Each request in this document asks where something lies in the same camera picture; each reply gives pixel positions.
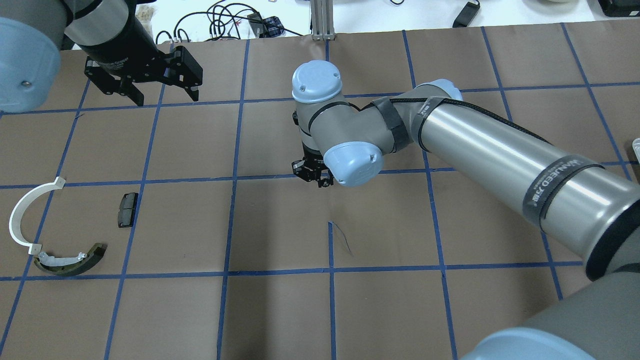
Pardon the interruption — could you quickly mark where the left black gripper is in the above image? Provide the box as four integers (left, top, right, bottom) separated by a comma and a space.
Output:
82, 22, 203, 107

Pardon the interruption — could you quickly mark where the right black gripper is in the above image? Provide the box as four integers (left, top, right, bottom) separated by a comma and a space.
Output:
291, 143, 335, 189

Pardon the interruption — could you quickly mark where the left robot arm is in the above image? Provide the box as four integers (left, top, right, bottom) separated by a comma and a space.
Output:
0, 0, 203, 113

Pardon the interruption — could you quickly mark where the black brake pad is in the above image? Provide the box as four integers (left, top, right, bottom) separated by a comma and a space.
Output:
117, 193, 138, 228

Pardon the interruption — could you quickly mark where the olive brake shoe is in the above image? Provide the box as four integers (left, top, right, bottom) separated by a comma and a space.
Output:
33, 243, 108, 277

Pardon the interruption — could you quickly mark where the black power adapter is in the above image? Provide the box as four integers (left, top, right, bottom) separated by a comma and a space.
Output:
451, 0, 482, 28

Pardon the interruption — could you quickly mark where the black cable bundle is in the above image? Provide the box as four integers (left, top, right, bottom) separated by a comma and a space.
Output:
155, 0, 306, 45

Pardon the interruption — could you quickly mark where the aluminium frame post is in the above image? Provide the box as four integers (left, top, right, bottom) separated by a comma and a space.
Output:
309, 0, 336, 41

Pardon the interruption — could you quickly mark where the white curved plastic bracket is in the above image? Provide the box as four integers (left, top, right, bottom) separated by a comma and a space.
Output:
8, 177, 66, 258

